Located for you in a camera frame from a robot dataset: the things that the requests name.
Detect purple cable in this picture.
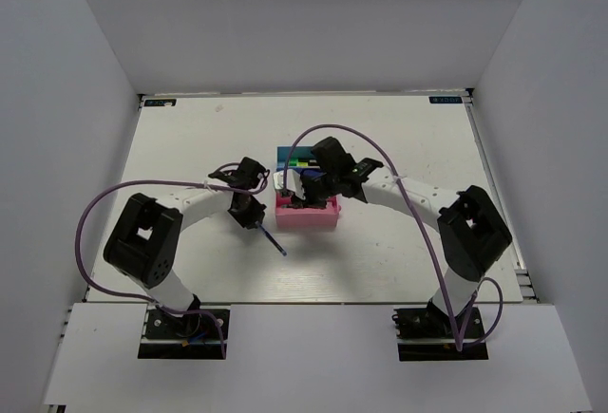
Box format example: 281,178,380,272
75,161,272,358
279,123,505,352

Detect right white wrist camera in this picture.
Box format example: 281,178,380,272
273,168,305,199

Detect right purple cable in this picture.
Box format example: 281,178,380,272
279,123,505,352

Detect right blue corner label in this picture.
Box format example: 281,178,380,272
428,96,463,104

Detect dark blue drawer container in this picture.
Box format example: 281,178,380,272
273,167,323,190

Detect light blue drawer container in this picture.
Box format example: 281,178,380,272
276,146,317,169

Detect blue corner label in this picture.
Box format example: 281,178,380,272
143,99,177,107
428,96,463,104

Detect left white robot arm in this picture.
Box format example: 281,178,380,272
103,157,270,336

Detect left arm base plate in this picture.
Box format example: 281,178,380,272
138,309,231,361

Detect yellow cap black highlighter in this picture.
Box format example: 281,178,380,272
289,159,318,168

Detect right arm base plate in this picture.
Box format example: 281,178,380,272
391,307,489,363

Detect left blue corner label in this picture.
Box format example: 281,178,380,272
143,99,177,107

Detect blue ink pen refill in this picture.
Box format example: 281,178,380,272
257,223,287,256

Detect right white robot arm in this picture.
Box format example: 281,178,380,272
275,137,513,336

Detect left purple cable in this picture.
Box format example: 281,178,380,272
75,161,272,358

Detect pink drawer container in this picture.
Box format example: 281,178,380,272
275,193,341,231

